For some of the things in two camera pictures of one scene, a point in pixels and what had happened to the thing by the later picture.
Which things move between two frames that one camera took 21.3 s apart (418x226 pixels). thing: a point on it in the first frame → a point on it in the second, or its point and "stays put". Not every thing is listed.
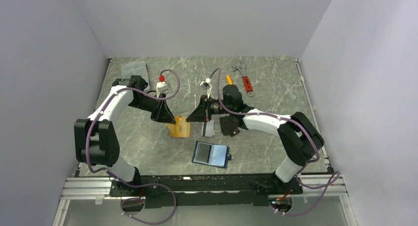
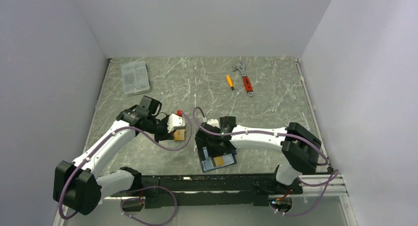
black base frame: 191,190 stays put
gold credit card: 182,128 → 219,161
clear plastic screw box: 138,68 stays put
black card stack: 228,126 stays put
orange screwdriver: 229,80 stays put
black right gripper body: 214,108 → 212,150
